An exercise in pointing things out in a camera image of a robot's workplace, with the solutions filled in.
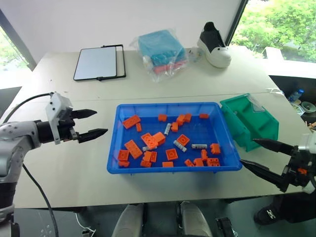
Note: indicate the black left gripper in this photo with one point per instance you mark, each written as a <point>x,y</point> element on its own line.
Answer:
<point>66,126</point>

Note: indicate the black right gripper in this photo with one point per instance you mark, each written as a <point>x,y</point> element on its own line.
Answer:
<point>300,164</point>

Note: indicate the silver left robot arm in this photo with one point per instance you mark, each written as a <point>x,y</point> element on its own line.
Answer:
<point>14,138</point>

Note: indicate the green plastic bin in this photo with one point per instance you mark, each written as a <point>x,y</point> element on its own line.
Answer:
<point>249,128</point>

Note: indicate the small orange block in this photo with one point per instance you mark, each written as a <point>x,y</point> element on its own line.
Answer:
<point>168,164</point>
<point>180,119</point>
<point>145,163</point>
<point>124,163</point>
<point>139,127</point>
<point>204,154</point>
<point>188,117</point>
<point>215,148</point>
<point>174,127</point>
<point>198,162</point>
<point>147,155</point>
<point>162,117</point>
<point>188,163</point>
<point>204,116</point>
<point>153,156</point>

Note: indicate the black fabric object white logo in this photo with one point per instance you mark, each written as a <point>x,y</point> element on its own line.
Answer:
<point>281,209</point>

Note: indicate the orange rectangular toy brick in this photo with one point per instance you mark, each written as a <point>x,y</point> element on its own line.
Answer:
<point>133,148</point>

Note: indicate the clear plastic label sheet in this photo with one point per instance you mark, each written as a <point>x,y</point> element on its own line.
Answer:
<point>256,106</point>

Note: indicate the round bowl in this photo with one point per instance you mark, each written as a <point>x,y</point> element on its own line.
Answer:
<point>309,107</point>

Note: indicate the plastic water bottle blue cap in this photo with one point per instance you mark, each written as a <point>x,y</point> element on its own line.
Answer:
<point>296,95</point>

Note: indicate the blue plastic tray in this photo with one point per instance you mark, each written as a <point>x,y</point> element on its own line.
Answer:
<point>197,132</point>

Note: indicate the grey rounded shape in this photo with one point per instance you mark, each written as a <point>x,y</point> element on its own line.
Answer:
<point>196,221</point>
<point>128,221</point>

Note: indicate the plastic bag of teal towels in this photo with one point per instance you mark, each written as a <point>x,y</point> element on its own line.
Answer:
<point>161,51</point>

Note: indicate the black and white shoe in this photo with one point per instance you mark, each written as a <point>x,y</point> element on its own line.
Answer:
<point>217,53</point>

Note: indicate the small clear plastic wrapper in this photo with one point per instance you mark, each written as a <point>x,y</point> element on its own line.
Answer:
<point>195,54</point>

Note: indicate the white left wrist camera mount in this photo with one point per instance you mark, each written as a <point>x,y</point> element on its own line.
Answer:
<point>55,103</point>

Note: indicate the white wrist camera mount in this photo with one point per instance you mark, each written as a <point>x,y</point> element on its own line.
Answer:
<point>308,142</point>
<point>55,103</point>

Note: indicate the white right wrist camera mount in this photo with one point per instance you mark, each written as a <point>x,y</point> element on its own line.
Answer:
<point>308,142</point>

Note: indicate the white board with black frame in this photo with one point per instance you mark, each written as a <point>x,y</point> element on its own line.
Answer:
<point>96,63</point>

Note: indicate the black floor bracket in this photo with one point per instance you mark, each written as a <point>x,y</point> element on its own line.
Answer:
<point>225,227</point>

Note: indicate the dark window frame post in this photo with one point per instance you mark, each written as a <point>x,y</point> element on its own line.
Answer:
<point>17,39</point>
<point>237,21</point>

